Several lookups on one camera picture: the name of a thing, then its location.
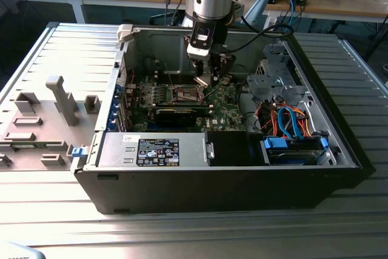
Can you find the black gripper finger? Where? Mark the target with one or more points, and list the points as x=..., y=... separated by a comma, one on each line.
x=222, y=62
x=200, y=68

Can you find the silver green CPU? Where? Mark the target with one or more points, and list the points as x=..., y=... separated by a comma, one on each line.
x=203, y=79

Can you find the RAM slot with black clips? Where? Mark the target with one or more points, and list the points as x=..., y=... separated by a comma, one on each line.
x=185, y=82

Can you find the CPU socket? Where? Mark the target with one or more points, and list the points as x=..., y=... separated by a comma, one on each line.
x=185, y=93

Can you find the silver coin battery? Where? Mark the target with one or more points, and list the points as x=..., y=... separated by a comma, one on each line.
x=225, y=82

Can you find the green motherboard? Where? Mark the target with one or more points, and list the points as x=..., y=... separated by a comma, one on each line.
x=224, y=110

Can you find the silver metal drive cage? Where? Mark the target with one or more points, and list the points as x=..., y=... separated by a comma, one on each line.
x=266, y=86

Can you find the black graphics card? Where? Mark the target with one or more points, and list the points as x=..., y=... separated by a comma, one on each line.
x=175, y=118

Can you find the beige case latch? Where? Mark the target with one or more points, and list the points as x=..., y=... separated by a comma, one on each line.
x=124, y=33

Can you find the black plastic shroud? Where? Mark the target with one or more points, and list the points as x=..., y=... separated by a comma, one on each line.
x=230, y=150

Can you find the hard disk in blue carrier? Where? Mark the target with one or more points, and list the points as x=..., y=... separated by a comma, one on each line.
x=274, y=143

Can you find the grey power supply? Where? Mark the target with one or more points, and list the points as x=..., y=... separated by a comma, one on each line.
x=115, y=150

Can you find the black open PC case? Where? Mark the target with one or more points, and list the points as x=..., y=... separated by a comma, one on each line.
x=212, y=192

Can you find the blue case latch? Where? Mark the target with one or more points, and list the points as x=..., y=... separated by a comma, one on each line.
x=78, y=152

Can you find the grey parts rack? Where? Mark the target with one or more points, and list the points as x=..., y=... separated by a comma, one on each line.
x=45, y=110

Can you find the green RAM stick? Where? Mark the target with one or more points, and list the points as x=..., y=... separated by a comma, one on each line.
x=27, y=146

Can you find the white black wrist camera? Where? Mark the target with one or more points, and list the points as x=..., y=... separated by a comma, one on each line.
x=198, y=51

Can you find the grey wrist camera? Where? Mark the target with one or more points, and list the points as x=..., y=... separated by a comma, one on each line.
x=238, y=8

